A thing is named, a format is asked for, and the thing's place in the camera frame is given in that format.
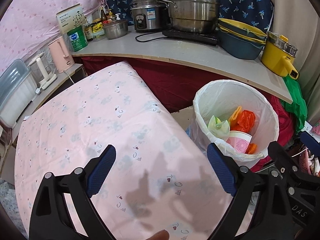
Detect pink patterned paper cup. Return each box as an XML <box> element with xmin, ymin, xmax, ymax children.
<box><xmin>226</xmin><ymin>131</ymin><xmax>252</xmax><ymax>153</ymax></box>

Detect red plastic bag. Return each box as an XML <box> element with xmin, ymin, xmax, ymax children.
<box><xmin>233</xmin><ymin>110</ymin><xmax>255</xmax><ymax>133</ymax></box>

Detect yellow green snack bag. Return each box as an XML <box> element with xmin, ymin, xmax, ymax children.
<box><xmin>208</xmin><ymin>115</ymin><xmax>230</xmax><ymax>140</ymax></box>

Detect orange foam fruit net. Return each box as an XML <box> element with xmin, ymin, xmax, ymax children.
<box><xmin>228</xmin><ymin>106</ymin><xmax>242</xmax><ymax>128</ymax></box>

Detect orange printed plastic bag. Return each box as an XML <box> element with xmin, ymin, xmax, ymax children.
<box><xmin>246</xmin><ymin>144</ymin><xmax>257</xmax><ymax>154</ymax></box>

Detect white lined trash bin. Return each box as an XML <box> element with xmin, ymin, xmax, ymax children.
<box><xmin>189</xmin><ymin>80</ymin><xmax>279</xmax><ymax>168</ymax></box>

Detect operator hand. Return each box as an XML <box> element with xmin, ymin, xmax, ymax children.
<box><xmin>146</xmin><ymin>230</ymin><xmax>170</xmax><ymax>240</ymax></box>

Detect green plastic bag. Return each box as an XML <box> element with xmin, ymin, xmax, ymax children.
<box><xmin>281</xmin><ymin>75</ymin><xmax>308</xmax><ymax>133</ymax></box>

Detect pink patterned tablecloth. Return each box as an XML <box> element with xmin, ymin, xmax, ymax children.
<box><xmin>15</xmin><ymin>62</ymin><xmax>231</xmax><ymax>239</ymax></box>

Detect yellow electric pot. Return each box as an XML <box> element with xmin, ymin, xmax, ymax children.
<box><xmin>261</xmin><ymin>31</ymin><xmax>299</xmax><ymax>80</ymax></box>

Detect stacked blue yellow basins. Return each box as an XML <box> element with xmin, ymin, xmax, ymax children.
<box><xmin>216</xmin><ymin>18</ymin><xmax>267</xmax><ymax>60</ymax></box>

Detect white dish rack with lid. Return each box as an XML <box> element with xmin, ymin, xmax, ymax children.
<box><xmin>1</xmin><ymin>59</ymin><xmax>37</xmax><ymax>128</ymax></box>

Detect black induction cooktop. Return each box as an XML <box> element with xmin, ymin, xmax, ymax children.
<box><xmin>162</xmin><ymin>29</ymin><xmax>219</xmax><ymax>46</ymax></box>

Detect white glass kettle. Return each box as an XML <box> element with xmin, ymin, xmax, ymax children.
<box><xmin>27</xmin><ymin>52</ymin><xmax>57</xmax><ymax>90</ymax></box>

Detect pink electric kettle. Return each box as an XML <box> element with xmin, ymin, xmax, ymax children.
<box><xmin>48</xmin><ymin>36</ymin><xmax>74</xmax><ymax>73</ymax></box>

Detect large steel steamer pot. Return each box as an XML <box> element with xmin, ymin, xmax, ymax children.
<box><xmin>156</xmin><ymin>0</ymin><xmax>220</xmax><ymax>34</ymax></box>

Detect green canister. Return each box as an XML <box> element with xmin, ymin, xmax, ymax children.
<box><xmin>67</xmin><ymin>25</ymin><xmax>88</xmax><ymax>51</ymax></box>

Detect dark sauce bottle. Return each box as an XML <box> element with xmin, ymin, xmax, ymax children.
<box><xmin>83</xmin><ymin>23</ymin><xmax>93</xmax><ymax>42</ymax></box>

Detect silver rice cooker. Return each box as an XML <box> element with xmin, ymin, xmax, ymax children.
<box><xmin>130</xmin><ymin>0</ymin><xmax>166</xmax><ymax>32</ymax></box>

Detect yellow label jar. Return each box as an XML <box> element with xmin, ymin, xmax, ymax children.
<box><xmin>92</xmin><ymin>22</ymin><xmax>105</xmax><ymax>40</ymax></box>

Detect small steel pot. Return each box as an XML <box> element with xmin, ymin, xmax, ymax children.
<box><xmin>103</xmin><ymin>20</ymin><xmax>129</xmax><ymax>40</ymax></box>

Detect white cardboard box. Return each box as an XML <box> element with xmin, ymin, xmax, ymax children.
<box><xmin>56</xmin><ymin>3</ymin><xmax>86</xmax><ymax>34</ymax></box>

